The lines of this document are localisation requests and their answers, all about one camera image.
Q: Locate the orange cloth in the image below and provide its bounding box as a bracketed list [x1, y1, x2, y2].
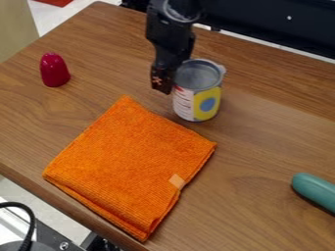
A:
[41, 94, 219, 243]

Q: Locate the black cable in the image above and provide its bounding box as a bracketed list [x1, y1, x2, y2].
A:
[0, 201, 37, 251]

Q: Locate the teal toy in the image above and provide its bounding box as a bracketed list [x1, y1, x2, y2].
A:
[290, 173, 335, 215]

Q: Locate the red toy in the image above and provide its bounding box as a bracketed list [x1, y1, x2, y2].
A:
[39, 52, 72, 88]

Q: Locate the red box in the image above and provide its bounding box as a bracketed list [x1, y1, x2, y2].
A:
[32, 0, 75, 8]

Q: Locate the silver can with yellow label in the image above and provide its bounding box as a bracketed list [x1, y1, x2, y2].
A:
[169, 58, 228, 123]

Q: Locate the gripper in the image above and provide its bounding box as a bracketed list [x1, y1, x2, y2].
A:
[143, 9, 197, 96]

